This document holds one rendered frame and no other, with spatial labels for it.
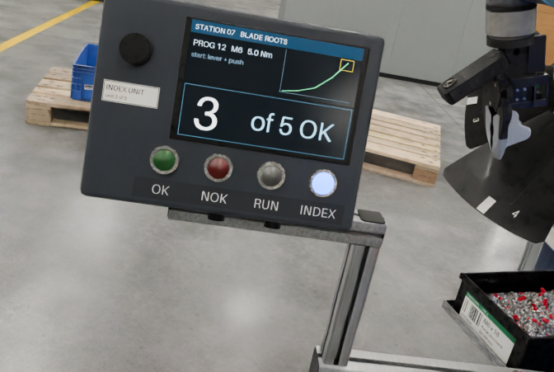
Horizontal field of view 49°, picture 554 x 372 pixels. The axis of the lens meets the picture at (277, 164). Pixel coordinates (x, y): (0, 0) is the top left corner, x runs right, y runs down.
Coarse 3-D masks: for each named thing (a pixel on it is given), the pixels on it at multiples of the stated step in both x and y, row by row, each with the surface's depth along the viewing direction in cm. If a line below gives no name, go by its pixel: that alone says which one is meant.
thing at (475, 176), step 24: (528, 120) 112; (552, 120) 110; (528, 144) 110; (552, 144) 109; (456, 168) 115; (480, 168) 112; (504, 168) 110; (528, 168) 108; (552, 168) 107; (480, 192) 110; (504, 192) 108; (528, 192) 107; (552, 192) 106; (504, 216) 106; (528, 216) 104; (552, 216) 104; (528, 240) 102
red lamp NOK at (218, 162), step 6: (210, 156) 56; (216, 156) 56; (222, 156) 56; (204, 162) 57; (210, 162) 56; (216, 162) 56; (222, 162) 56; (228, 162) 57; (204, 168) 56; (210, 168) 56; (216, 168) 56; (222, 168) 56; (228, 168) 56; (210, 174) 56; (216, 174) 56; (222, 174) 56; (228, 174) 57; (216, 180) 57; (222, 180) 57
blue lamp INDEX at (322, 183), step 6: (312, 174) 58; (318, 174) 57; (324, 174) 57; (330, 174) 58; (312, 180) 58; (318, 180) 57; (324, 180) 57; (330, 180) 57; (312, 186) 58; (318, 186) 57; (324, 186) 57; (330, 186) 57; (312, 192) 58; (318, 192) 57; (324, 192) 57; (330, 192) 58
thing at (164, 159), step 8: (152, 152) 56; (160, 152) 55; (168, 152) 56; (176, 152) 56; (152, 160) 56; (160, 160) 55; (168, 160) 55; (176, 160) 56; (160, 168) 56; (168, 168) 56
